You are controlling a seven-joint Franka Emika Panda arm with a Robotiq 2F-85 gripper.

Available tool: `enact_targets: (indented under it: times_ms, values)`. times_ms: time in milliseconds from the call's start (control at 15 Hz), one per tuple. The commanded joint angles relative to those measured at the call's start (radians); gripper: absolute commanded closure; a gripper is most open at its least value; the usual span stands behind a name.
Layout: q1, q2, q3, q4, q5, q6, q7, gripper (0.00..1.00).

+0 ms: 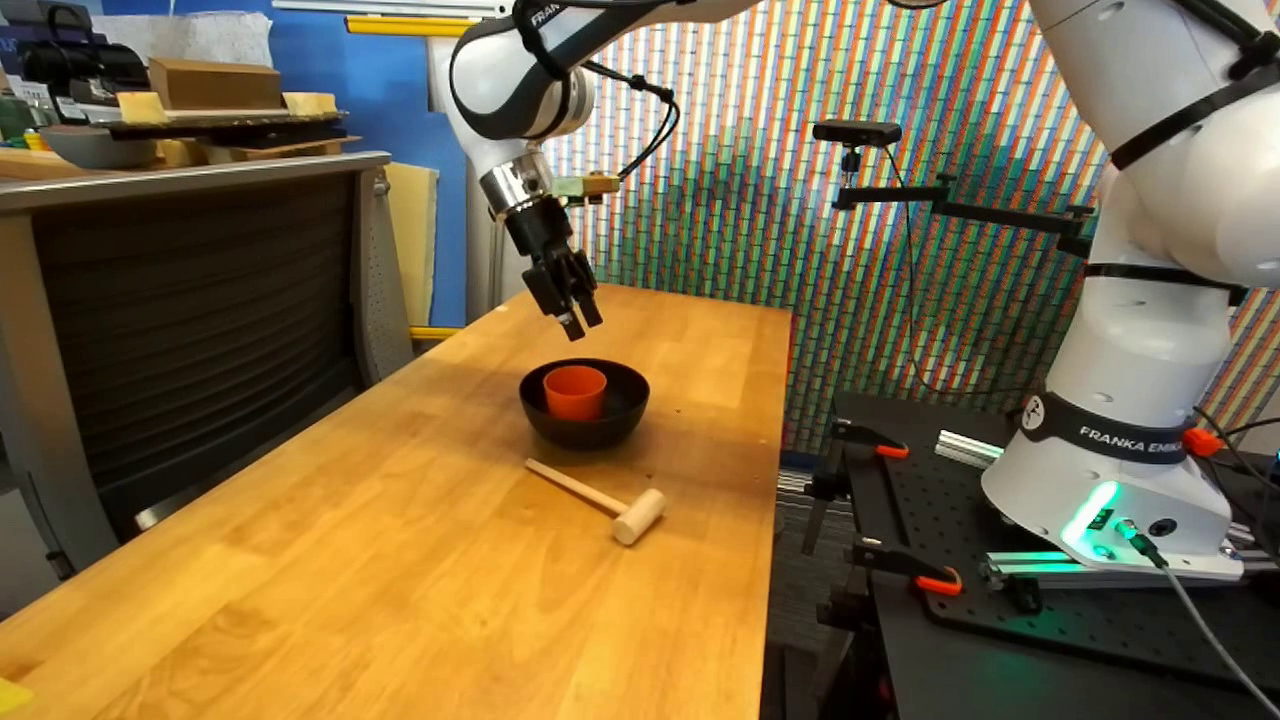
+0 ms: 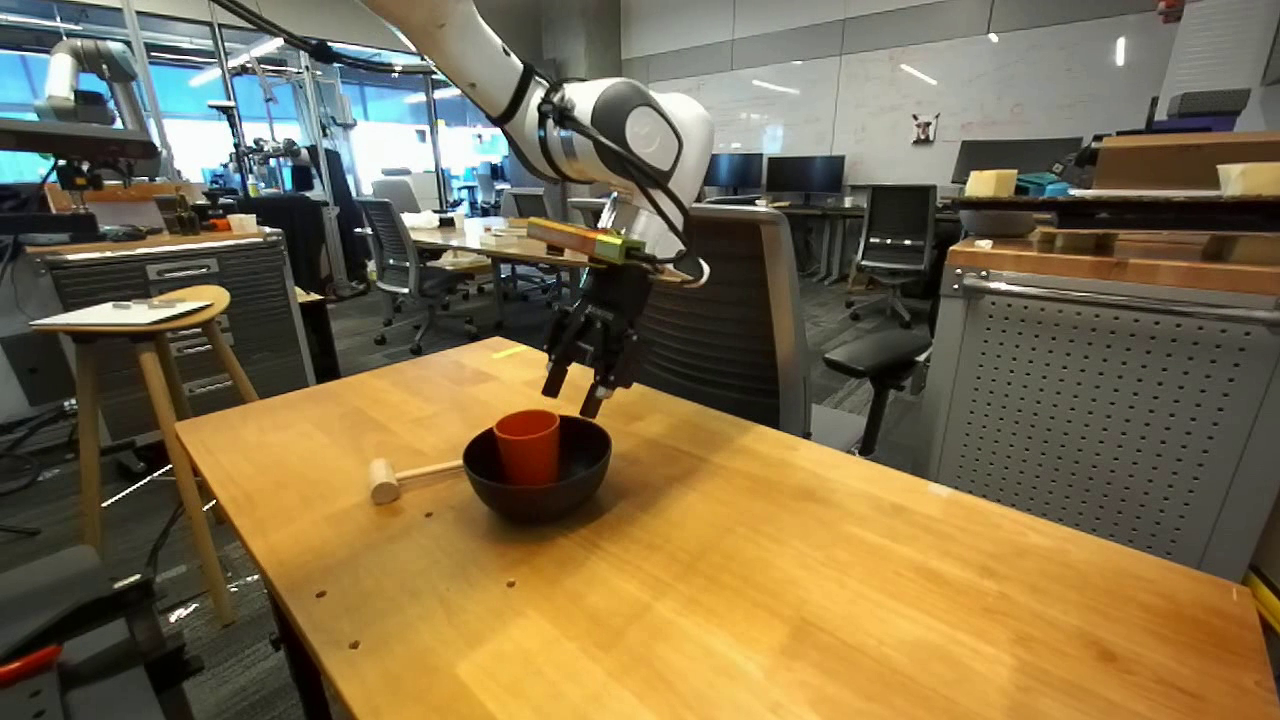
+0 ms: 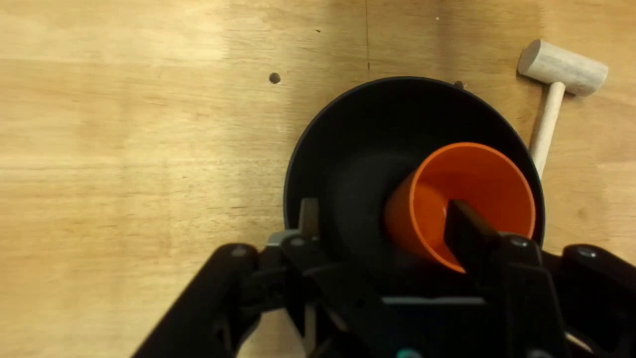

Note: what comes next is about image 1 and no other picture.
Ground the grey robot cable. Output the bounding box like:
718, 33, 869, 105
1115, 515, 1280, 720

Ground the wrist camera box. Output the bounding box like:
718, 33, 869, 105
549, 168, 628, 208

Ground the white foam sheet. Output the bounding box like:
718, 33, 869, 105
92, 6, 281, 72

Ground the black perforated mounting board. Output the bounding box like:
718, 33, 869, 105
829, 389, 1280, 720

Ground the black bowl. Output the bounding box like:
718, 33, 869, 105
517, 357, 657, 456

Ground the black exterior camera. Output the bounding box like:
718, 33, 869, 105
811, 116, 906, 151

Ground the brown cardboard box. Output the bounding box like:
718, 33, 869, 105
142, 54, 292, 116

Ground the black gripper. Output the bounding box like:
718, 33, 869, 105
500, 193, 607, 342

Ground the yellow bar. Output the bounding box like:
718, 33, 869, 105
338, 11, 492, 42

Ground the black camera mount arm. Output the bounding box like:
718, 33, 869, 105
829, 140, 1101, 260

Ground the silver base mounting rail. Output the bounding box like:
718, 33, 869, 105
984, 541, 1253, 590

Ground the wooden mallet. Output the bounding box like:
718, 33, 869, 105
520, 456, 667, 546

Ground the yellow foam block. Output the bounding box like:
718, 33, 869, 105
113, 86, 342, 133

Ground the black bag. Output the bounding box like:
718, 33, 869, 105
14, 0, 152, 98

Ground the silver aluminium rail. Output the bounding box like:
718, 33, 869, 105
931, 425, 1009, 473

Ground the black flat tray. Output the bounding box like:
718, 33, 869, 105
98, 113, 351, 151

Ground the grey pole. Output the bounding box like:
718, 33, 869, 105
484, 197, 517, 311

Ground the orange plastic cup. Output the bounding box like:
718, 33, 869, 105
541, 359, 610, 427

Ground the black clamp orange handle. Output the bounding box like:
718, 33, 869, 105
822, 415, 916, 473
852, 531, 966, 605
1181, 421, 1232, 462

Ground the beige board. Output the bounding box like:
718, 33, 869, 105
384, 161, 442, 332

